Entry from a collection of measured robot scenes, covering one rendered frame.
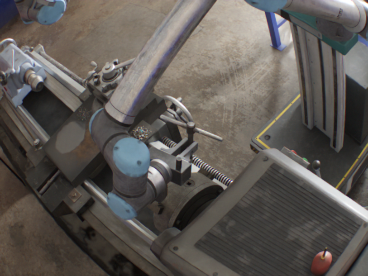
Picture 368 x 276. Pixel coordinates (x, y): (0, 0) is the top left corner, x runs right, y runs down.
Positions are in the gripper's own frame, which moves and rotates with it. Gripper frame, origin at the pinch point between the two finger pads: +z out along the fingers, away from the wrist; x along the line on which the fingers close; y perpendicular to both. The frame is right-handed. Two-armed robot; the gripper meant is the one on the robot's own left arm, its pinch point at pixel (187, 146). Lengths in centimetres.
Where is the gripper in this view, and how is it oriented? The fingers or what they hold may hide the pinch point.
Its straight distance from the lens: 151.1
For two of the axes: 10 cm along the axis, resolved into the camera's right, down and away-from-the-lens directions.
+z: 5.4, -4.8, 6.9
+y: 0.5, -8.1, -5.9
